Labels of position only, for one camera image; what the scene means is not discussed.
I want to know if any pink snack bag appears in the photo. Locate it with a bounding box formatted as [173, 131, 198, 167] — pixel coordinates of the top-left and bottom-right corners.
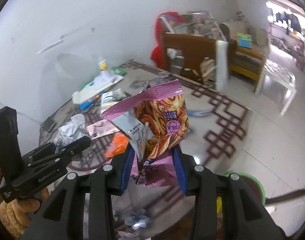
[103, 80, 189, 187]

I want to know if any green rimmed trash bin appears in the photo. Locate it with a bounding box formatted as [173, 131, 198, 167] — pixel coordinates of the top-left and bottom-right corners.
[237, 172, 265, 207]

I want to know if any left hand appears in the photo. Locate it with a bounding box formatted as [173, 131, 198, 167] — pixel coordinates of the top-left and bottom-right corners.
[0, 188, 50, 239]

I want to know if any crumpled silver wrapper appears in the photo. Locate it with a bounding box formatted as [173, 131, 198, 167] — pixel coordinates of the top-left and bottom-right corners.
[54, 114, 88, 148]

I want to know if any pink paper sheet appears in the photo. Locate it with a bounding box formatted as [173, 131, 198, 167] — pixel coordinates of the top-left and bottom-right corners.
[87, 120, 120, 140]

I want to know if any orange wrapper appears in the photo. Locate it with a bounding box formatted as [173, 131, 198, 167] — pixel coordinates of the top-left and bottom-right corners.
[105, 133, 128, 158]

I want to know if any patterned tablecloth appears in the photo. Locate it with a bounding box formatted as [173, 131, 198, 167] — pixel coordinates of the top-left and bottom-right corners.
[34, 61, 249, 239]

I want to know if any stack of books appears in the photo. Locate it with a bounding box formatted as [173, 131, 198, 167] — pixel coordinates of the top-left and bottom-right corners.
[72, 67, 127, 111]

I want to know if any white blue printed packet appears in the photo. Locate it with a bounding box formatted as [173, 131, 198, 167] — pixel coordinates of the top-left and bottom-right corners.
[101, 88, 128, 114]

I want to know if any white coffee table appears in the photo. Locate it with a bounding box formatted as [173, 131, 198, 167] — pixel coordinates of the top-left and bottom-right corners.
[254, 59, 297, 116]

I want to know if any wooden bench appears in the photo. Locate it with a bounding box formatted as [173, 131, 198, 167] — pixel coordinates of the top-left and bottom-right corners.
[230, 46, 266, 82]

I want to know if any colourful box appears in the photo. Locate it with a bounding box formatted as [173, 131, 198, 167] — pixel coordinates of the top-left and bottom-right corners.
[236, 33, 253, 49]

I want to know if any brown wooden chair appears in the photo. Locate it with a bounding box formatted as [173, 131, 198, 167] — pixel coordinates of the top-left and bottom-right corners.
[160, 33, 237, 84]

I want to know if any red cloth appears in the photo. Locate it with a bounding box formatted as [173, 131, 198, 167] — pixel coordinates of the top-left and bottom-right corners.
[150, 11, 186, 69]

